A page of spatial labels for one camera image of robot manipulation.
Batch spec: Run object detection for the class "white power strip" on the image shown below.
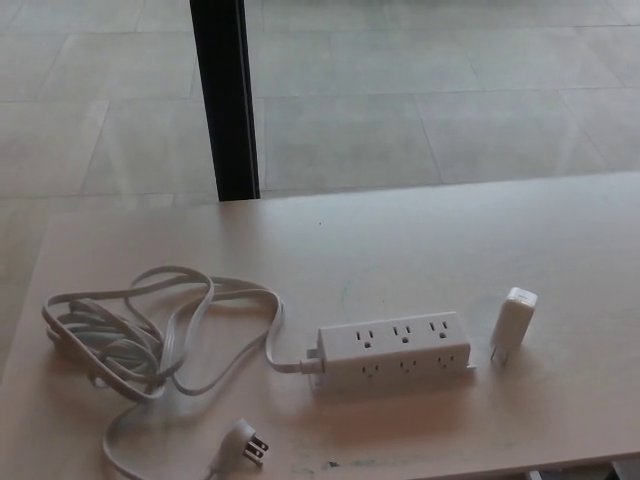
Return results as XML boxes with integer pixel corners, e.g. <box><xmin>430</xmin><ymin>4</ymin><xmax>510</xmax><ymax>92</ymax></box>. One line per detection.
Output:
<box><xmin>300</xmin><ymin>310</ymin><xmax>478</xmax><ymax>395</ymax></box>

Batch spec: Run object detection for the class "white flat power cord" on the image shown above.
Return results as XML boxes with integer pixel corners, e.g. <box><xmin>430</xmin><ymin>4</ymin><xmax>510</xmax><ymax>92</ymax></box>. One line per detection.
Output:
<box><xmin>41</xmin><ymin>266</ymin><xmax>314</xmax><ymax>480</ymax></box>

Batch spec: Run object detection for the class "white charger adapter plug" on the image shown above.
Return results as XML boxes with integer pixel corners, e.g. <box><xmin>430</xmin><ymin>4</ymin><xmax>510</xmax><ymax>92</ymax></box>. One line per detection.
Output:
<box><xmin>486</xmin><ymin>285</ymin><xmax>539</xmax><ymax>368</ymax></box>

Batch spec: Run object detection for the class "black vertical post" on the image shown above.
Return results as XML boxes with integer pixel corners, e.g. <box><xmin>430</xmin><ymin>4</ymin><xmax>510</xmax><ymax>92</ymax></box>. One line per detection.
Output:
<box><xmin>189</xmin><ymin>0</ymin><xmax>261</xmax><ymax>203</ymax></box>

